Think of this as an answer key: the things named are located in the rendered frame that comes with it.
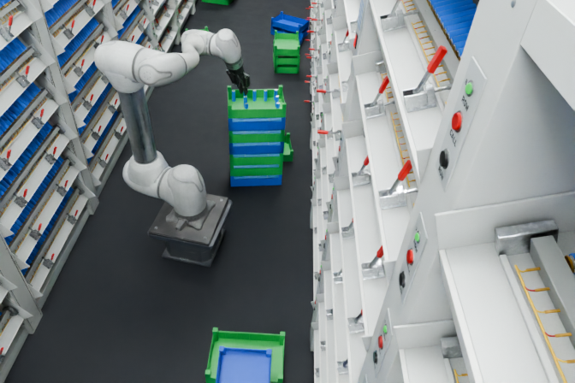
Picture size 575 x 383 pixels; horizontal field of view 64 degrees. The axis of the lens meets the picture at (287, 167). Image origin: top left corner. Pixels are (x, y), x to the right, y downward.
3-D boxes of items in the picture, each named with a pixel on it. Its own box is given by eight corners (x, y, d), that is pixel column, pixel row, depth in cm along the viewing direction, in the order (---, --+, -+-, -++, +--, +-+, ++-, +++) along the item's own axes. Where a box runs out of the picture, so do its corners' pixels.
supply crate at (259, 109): (228, 118, 240) (228, 105, 235) (228, 97, 255) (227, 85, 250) (285, 117, 243) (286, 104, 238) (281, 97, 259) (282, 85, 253)
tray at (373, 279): (370, 366, 80) (356, 322, 71) (348, 150, 126) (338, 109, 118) (494, 354, 75) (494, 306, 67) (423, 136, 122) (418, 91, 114)
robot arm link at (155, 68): (187, 52, 172) (157, 44, 176) (160, 61, 157) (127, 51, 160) (186, 85, 178) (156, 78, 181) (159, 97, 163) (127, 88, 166)
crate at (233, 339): (205, 384, 182) (204, 374, 177) (214, 337, 197) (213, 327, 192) (281, 388, 182) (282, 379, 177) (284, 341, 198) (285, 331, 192)
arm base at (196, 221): (160, 226, 214) (158, 219, 210) (182, 194, 230) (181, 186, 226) (196, 238, 211) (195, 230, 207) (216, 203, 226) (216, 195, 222)
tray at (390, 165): (393, 303, 67) (378, 241, 59) (358, 91, 114) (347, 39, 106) (542, 284, 63) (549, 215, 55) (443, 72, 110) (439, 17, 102)
